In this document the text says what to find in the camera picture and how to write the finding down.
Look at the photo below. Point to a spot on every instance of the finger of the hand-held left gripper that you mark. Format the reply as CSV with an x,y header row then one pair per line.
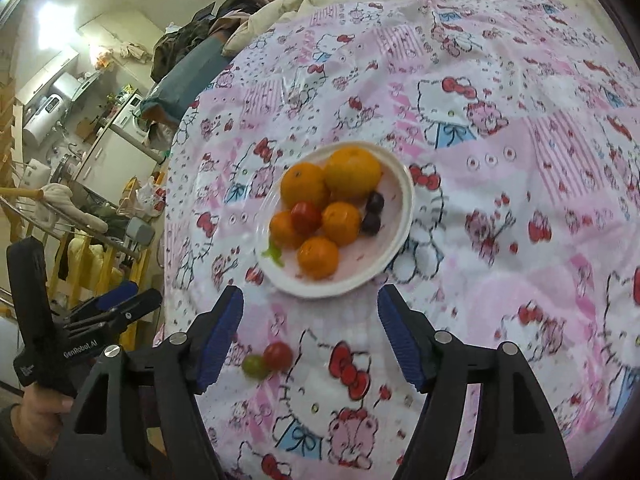
x,y
117,294
145,302

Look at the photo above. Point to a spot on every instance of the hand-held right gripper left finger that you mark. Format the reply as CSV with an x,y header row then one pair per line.
x,y
220,335

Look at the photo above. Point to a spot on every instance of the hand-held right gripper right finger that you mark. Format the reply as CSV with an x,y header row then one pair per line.
x,y
400,335

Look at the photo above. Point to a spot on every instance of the green cherry tomato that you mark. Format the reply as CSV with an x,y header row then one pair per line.
x,y
254,366

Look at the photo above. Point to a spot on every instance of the dark red cherry tomato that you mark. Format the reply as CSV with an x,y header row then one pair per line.
x,y
277,355

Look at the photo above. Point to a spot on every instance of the pink strawberry-print plate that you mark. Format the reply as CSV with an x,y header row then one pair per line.
x,y
370,255

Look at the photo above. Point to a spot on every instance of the orange cherry tomato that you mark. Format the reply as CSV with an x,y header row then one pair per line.
x,y
318,257
282,230

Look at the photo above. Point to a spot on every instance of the dark purple cherry tomato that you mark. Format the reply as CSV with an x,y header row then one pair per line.
x,y
371,222
375,202

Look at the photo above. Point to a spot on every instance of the small orange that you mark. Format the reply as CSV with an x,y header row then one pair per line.
x,y
341,222

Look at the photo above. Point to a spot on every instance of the person's left forearm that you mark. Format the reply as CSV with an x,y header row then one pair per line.
x,y
20,445

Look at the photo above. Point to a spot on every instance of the person's left hand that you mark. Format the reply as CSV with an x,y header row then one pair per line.
x,y
45,406

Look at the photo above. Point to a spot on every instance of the yellow cloth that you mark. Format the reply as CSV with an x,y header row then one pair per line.
x,y
95,260

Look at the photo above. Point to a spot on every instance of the grey box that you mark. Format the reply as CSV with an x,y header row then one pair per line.
x,y
140,231

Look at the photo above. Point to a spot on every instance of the cream plush cloth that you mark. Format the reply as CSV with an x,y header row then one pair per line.
x,y
65,205

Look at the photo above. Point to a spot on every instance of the white plastic bag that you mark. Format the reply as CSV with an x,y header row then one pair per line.
x,y
149,195

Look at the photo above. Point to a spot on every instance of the white floor cabinet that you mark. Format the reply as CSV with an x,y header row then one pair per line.
x,y
117,165

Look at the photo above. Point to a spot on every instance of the pink cartoon printed blanket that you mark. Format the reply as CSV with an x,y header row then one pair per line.
x,y
500,220

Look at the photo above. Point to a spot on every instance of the large orange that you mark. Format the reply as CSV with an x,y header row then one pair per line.
x,y
304,185
354,172

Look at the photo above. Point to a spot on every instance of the white washing machine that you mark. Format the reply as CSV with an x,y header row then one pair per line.
x,y
131,122

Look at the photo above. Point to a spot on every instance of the white water heater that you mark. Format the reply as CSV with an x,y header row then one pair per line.
x,y
39,130

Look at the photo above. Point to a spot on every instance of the teal cloth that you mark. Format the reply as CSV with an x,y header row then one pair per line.
x,y
192,77

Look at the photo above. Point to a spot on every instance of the pile of dark clothes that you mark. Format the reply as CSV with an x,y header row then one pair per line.
x,y
180,45

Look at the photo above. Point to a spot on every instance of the wooden rail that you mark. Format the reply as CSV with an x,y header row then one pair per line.
x,y
20,193

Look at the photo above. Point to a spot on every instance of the white wall cabinets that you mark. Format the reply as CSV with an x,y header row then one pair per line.
x,y
45,75

